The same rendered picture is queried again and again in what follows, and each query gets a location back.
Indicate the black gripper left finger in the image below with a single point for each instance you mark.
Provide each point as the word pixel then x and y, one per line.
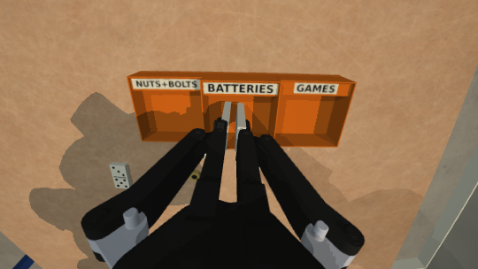
pixel 114 227

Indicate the orange three-compartment bin rack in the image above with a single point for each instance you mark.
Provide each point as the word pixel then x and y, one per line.
pixel 312 107

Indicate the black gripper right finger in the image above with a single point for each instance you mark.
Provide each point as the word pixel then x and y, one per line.
pixel 330 237

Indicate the brass hex nut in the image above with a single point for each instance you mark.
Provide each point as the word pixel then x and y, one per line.
pixel 195 175

